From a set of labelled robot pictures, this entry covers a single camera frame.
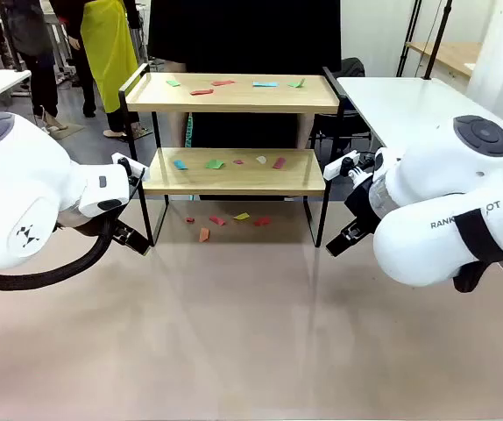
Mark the person in black clothes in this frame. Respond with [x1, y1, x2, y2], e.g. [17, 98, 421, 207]
[148, 0, 343, 150]

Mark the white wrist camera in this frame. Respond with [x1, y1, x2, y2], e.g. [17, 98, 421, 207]
[110, 152, 147, 183]
[323, 150, 360, 180]

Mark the large white table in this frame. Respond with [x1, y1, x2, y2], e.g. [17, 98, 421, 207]
[336, 76, 503, 154]

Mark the black strap on arm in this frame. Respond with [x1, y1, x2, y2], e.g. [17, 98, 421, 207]
[452, 209, 503, 294]

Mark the grey floor mat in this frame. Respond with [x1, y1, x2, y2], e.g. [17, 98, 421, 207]
[43, 122, 86, 141]

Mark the black sleeved arm cable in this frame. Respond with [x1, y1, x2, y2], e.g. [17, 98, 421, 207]
[0, 214, 119, 290]

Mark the black office chair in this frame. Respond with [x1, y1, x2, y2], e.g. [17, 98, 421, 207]
[310, 58, 373, 153]

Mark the person in yellow apron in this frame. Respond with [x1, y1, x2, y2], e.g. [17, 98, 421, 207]
[49, 0, 143, 142]

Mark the wooden background desk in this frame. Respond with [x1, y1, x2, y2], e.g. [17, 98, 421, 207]
[404, 41, 484, 79]

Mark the two-tier wooden shelf black frame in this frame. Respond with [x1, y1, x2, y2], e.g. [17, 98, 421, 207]
[118, 62, 349, 249]

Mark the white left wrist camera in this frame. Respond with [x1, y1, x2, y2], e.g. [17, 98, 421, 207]
[110, 152, 147, 183]

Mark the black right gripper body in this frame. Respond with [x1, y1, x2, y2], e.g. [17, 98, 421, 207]
[343, 173, 382, 233]

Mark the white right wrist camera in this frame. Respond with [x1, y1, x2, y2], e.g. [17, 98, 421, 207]
[323, 150, 360, 180]

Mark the black stand pole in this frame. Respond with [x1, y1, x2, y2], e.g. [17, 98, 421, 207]
[423, 0, 454, 81]

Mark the person in dark grey clothes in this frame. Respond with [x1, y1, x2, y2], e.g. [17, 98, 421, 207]
[1, 0, 71, 132]

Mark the black tripod stand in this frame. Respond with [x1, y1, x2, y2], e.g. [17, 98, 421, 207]
[394, 0, 424, 79]

